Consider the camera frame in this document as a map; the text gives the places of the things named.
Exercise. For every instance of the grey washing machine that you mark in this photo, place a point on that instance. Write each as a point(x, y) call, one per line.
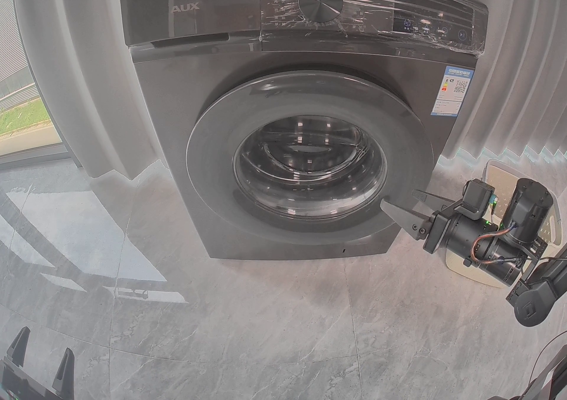
point(177, 92)

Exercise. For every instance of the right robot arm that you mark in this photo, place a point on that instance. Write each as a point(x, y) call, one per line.
point(529, 208)

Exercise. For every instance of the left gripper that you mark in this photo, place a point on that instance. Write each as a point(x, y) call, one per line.
point(26, 382)

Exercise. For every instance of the window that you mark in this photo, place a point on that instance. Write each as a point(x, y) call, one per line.
point(22, 115)

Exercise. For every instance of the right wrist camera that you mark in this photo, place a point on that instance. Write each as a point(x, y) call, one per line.
point(476, 196)

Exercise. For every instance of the white curtain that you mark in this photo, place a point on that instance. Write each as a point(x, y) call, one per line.
point(88, 57)

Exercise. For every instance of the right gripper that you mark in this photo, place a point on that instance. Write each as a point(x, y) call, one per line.
point(458, 234)

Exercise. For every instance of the cream laundry basket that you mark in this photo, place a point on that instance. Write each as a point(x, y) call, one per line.
point(500, 174)

